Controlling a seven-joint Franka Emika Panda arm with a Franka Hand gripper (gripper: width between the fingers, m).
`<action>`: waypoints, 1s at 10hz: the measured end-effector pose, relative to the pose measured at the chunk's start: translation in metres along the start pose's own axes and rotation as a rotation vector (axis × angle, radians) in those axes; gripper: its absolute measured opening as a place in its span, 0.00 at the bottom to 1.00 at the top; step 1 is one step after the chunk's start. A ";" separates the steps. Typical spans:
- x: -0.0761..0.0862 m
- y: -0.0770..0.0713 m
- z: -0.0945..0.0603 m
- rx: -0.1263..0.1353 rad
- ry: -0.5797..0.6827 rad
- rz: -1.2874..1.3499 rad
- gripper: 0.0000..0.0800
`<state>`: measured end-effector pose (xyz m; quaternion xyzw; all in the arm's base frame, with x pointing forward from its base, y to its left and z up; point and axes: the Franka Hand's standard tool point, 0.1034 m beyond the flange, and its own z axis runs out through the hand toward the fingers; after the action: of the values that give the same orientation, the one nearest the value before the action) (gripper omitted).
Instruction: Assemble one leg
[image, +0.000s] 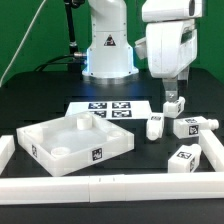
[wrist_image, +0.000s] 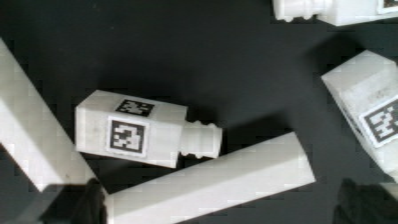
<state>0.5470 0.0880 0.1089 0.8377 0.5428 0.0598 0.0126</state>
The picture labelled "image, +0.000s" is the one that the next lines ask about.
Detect black cables at base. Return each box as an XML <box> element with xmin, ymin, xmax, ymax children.
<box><xmin>34</xmin><ymin>51</ymin><xmax>88</xmax><ymax>73</ymax></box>

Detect white front fence bar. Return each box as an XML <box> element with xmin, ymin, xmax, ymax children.
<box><xmin>0</xmin><ymin>172</ymin><xmax>224</xmax><ymax>205</ymax></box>

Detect white marker sheet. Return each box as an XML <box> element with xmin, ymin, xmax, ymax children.
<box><xmin>66</xmin><ymin>101</ymin><xmax>151</xmax><ymax>120</ymax></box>

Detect white cable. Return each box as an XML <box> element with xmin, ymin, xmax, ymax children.
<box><xmin>0</xmin><ymin>0</ymin><xmax>48</xmax><ymax>88</ymax></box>

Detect white right fence piece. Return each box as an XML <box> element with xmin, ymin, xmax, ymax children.
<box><xmin>199</xmin><ymin>130</ymin><xmax>224</xmax><ymax>172</ymax></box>

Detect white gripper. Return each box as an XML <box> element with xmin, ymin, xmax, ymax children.
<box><xmin>146</xmin><ymin>19</ymin><xmax>196</xmax><ymax>102</ymax></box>

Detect white square tabletop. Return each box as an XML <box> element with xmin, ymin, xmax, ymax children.
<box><xmin>17</xmin><ymin>112</ymin><xmax>134</xmax><ymax>177</ymax></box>

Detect white fence piece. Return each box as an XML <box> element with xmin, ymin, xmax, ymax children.
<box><xmin>0</xmin><ymin>135</ymin><xmax>15</xmax><ymax>175</ymax></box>
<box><xmin>199</xmin><ymin>130</ymin><xmax>224</xmax><ymax>172</ymax></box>

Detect white left fence piece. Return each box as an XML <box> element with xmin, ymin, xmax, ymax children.
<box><xmin>0</xmin><ymin>135</ymin><xmax>15</xmax><ymax>175</ymax></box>

